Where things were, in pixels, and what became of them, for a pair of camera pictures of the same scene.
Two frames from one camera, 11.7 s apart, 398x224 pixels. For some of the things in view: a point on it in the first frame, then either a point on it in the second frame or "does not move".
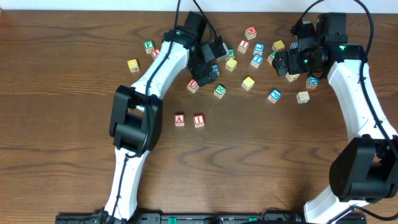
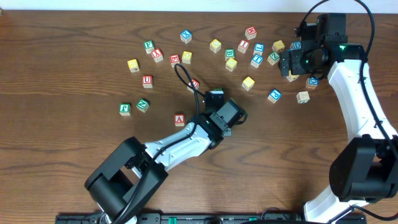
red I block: x=243 y=45 does not move
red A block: x=179 y=120 does not move
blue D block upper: x=294 y=45 does not move
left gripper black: x=203 y=72 -> x=214 y=98
